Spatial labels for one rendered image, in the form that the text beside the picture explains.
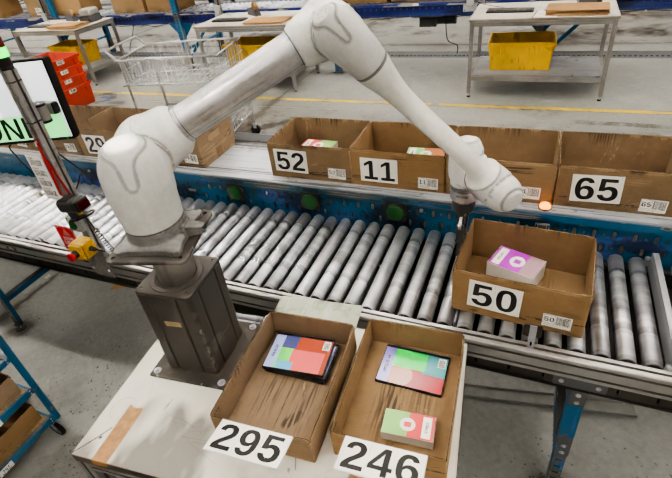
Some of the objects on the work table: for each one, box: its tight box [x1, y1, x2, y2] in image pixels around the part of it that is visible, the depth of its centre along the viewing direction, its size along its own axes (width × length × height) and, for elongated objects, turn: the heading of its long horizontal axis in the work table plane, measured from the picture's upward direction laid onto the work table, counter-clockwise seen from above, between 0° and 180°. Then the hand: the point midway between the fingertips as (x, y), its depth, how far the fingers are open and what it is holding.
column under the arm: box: [135, 255, 260, 390], centre depth 143 cm, size 26×26×33 cm
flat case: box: [375, 344, 450, 398], centre depth 137 cm, size 14×19×2 cm
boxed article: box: [381, 408, 436, 450], centre depth 121 cm, size 7×13×4 cm, turn 82°
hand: (460, 247), depth 165 cm, fingers closed, pressing on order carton
